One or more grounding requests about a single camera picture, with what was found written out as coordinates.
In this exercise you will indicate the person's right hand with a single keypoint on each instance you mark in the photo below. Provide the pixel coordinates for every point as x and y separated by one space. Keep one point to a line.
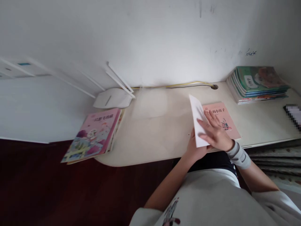
217 136

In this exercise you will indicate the person's left hand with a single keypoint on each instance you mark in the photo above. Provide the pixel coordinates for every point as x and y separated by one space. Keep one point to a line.
196 151

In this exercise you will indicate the white paper sheet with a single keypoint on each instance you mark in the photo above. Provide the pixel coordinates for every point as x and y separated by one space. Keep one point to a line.
196 113

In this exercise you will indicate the pink book with house drawing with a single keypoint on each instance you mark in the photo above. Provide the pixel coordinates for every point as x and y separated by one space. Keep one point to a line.
231 127

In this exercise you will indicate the person's body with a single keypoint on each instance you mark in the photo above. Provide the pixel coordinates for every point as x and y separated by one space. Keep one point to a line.
211 202

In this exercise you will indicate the patterned bedding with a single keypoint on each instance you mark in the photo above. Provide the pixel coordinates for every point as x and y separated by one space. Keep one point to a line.
275 162

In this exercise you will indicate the stack of green-topped books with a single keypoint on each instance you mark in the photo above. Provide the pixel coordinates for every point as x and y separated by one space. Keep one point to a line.
258 82

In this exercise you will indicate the black phone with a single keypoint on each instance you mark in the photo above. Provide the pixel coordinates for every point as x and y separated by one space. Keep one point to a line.
285 108

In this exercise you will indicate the white router with antennas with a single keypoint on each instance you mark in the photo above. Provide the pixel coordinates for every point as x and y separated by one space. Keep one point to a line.
111 99

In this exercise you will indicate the pile of pink picture books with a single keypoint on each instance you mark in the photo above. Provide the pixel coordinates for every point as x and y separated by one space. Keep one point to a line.
94 134

